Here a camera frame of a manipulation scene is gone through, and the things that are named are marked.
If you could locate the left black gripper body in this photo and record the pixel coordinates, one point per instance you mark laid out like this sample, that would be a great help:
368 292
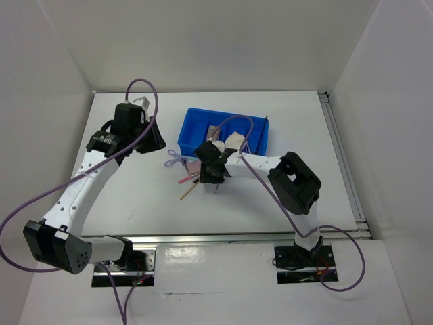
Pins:
150 141

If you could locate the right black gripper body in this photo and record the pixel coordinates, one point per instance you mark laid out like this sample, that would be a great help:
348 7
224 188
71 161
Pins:
208 175

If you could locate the eyeshadow palette clear case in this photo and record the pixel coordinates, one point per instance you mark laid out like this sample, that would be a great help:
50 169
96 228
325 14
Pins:
213 133

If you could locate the beige makeup sponge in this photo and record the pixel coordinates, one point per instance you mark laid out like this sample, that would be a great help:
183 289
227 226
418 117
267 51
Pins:
235 139

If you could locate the round beige powder puff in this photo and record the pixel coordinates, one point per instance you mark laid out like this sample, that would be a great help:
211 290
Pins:
232 147

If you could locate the black fan brush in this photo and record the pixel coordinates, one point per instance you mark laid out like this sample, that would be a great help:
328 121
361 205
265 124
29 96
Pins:
261 135

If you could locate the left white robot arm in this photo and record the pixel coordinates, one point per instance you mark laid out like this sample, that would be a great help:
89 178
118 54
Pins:
56 239

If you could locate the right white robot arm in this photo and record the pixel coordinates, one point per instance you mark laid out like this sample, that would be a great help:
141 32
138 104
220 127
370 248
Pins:
290 182

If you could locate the pink pouch with brush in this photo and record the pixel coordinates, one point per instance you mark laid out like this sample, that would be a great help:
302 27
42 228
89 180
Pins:
193 168

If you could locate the gold eyebrow pencil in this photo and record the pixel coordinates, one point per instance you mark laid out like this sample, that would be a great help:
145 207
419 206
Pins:
188 190

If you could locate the blue divided plastic bin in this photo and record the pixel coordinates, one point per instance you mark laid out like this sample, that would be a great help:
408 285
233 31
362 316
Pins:
197 121

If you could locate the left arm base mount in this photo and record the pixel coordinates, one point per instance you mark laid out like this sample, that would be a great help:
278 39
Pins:
139 270

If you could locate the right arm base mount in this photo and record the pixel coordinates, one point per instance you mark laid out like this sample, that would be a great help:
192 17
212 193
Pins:
294 267

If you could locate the aluminium right rail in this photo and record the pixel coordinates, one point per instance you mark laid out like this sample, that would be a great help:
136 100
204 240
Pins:
349 183

